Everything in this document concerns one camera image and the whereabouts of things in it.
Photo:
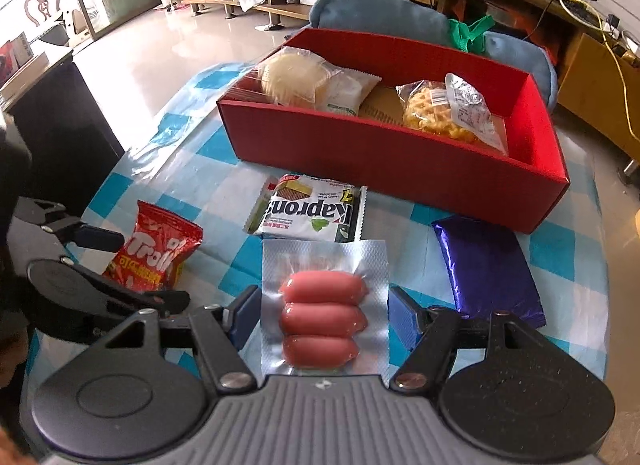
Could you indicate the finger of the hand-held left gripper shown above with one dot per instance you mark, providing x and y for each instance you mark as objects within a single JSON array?
[
  {"x": 100, "y": 239},
  {"x": 167, "y": 301}
]

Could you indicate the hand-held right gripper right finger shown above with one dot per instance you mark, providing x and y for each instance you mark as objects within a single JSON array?
[{"x": 402, "y": 317}]

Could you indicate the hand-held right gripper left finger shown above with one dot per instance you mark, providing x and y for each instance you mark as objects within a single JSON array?
[{"x": 245, "y": 317}]

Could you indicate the red gummy candy packet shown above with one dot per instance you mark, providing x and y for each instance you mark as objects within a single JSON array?
[{"x": 150, "y": 250}]

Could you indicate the vacuum sausage pack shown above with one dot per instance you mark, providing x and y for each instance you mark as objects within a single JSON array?
[{"x": 320, "y": 320}]

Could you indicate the red cardboard box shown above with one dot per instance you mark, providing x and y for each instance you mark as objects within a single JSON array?
[{"x": 375, "y": 160}]

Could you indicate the clear yellow waffle snack packet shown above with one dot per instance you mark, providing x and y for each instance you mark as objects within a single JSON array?
[{"x": 430, "y": 110}]

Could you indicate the silver white snack packet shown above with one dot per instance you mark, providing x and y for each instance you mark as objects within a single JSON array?
[{"x": 345, "y": 92}]

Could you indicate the clear round cake packet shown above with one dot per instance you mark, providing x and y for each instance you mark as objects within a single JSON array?
[{"x": 292, "y": 75}]

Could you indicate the blue white checked tablecloth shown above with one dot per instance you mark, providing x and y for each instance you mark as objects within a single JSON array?
[{"x": 220, "y": 265}]

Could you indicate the purple foil packet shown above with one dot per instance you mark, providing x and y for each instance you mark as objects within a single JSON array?
[{"x": 480, "y": 265}]

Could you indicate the green white wafer packet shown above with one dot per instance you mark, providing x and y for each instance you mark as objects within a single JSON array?
[{"x": 300, "y": 215}]

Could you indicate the green fabric bag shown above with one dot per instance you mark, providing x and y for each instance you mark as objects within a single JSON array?
[{"x": 470, "y": 30}]

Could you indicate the blue cushion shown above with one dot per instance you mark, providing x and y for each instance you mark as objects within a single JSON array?
[{"x": 380, "y": 10}]

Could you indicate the wooden low shelf unit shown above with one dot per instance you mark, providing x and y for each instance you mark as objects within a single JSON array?
[{"x": 595, "y": 75}]

